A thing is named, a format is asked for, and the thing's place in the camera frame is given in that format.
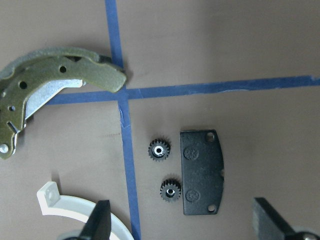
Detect olive metal brake shoe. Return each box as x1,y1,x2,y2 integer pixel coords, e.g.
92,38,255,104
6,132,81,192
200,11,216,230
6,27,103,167
0,47,128,160

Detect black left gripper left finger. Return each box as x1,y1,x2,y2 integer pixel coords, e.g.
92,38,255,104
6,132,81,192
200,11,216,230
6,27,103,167
79,200,111,240

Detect black brake pad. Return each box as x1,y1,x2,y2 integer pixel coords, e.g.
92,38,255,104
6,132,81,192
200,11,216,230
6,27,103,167
179,129,224,216

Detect white curved plastic bracket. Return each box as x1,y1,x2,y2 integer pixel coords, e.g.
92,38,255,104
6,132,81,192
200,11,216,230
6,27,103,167
36,181,133,240

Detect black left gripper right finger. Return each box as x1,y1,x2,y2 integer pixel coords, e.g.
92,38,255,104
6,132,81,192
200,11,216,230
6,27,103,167
252,197,296,240

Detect black bearing gear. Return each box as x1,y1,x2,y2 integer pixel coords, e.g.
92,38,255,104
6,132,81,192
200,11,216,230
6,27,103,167
159,178,182,203
148,139,171,162

